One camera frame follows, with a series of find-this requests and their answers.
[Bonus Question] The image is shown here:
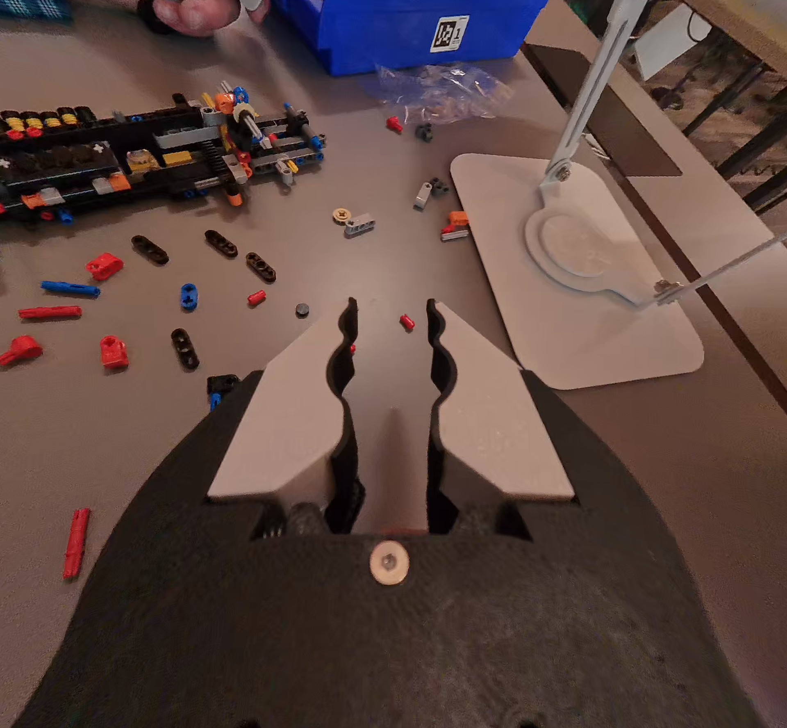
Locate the lego vehicle chassis model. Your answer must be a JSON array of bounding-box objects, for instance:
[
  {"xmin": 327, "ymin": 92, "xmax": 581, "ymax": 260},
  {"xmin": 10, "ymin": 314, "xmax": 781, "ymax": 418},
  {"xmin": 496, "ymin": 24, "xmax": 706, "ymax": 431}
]
[{"xmin": 0, "ymin": 81, "xmax": 327, "ymax": 227}]

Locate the clear plastic parts bag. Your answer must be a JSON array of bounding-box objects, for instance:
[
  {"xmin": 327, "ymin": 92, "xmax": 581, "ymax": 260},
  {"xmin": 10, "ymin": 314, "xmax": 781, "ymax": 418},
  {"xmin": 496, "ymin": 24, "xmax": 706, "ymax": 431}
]
[{"xmin": 363, "ymin": 62, "xmax": 514, "ymax": 125}]

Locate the black connector with blue pin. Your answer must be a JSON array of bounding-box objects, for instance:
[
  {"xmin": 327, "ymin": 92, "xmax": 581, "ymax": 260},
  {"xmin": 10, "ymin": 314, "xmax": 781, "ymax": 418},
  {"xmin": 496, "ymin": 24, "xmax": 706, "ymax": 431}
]
[{"xmin": 207, "ymin": 374, "xmax": 241, "ymax": 412}]

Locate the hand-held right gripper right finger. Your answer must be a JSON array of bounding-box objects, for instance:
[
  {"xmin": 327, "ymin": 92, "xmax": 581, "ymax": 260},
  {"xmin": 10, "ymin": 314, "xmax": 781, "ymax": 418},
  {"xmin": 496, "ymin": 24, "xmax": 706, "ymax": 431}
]
[{"xmin": 426, "ymin": 299, "xmax": 577, "ymax": 535}]

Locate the red angled lego piece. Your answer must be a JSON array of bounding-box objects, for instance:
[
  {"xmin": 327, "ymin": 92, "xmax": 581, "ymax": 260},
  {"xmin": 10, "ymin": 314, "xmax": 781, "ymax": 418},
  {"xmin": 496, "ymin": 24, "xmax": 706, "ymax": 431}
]
[{"xmin": 0, "ymin": 335, "xmax": 44, "ymax": 367}]

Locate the white folding stand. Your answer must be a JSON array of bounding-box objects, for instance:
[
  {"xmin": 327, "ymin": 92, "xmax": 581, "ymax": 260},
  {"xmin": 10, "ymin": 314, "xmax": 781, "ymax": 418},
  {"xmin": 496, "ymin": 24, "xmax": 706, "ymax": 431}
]
[{"xmin": 450, "ymin": 0, "xmax": 787, "ymax": 390}]

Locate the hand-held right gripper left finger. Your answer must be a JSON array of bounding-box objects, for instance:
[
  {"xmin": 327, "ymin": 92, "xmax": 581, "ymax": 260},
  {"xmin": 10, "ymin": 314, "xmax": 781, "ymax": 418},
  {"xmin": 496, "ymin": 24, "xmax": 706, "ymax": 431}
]
[{"xmin": 207, "ymin": 297, "xmax": 366, "ymax": 535}]

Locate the blue bin with white tag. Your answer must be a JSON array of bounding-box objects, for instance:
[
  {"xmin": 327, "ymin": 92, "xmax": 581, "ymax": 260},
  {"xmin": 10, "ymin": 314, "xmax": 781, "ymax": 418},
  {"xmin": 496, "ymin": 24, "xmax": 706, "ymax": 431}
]
[{"xmin": 271, "ymin": 0, "xmax": 584, "ymax": 77}]

